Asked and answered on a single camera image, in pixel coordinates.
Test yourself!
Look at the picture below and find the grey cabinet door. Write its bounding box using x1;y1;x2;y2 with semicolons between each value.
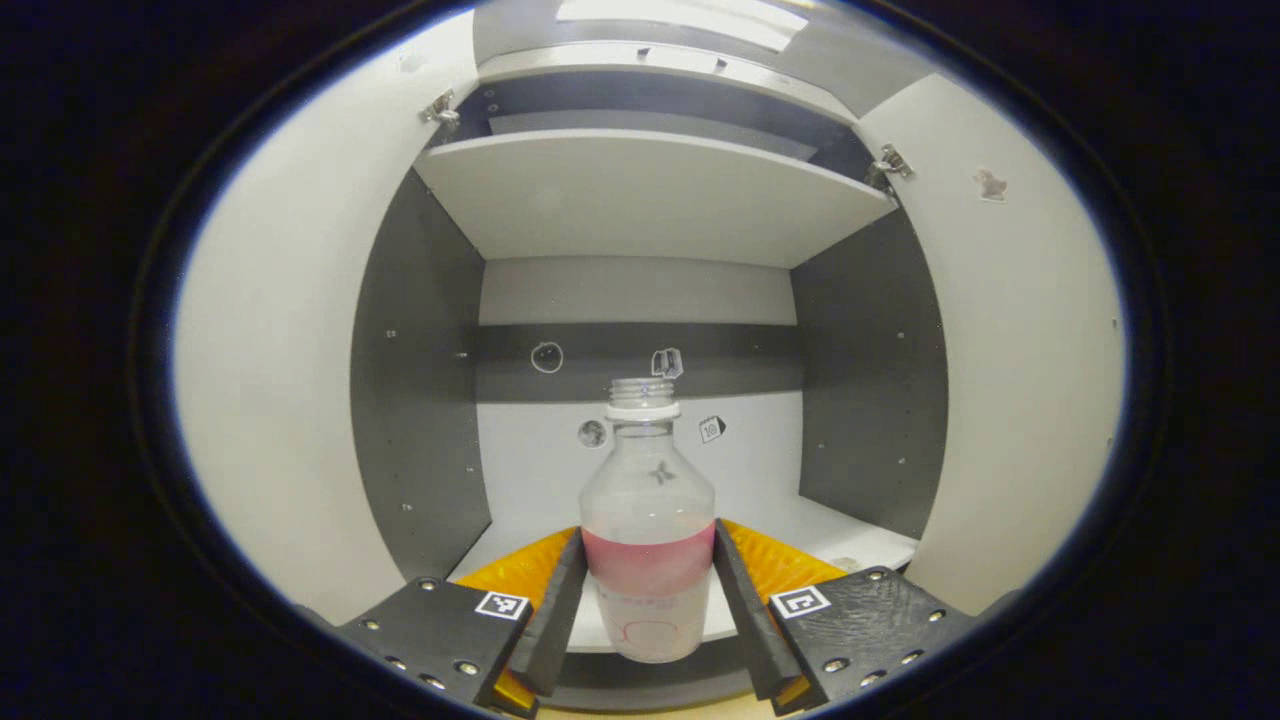
172;10;479;626
855;72;1129;616

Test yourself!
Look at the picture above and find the clear bottle with pink label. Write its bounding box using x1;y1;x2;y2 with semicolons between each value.
578;377;717;664

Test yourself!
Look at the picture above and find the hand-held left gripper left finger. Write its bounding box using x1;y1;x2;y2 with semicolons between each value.
335;527;588;719

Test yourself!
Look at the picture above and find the grey cabinet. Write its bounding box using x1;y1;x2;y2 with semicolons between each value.
348;40;949;713

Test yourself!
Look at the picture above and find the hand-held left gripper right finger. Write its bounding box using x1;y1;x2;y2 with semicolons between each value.
712;518;976;716

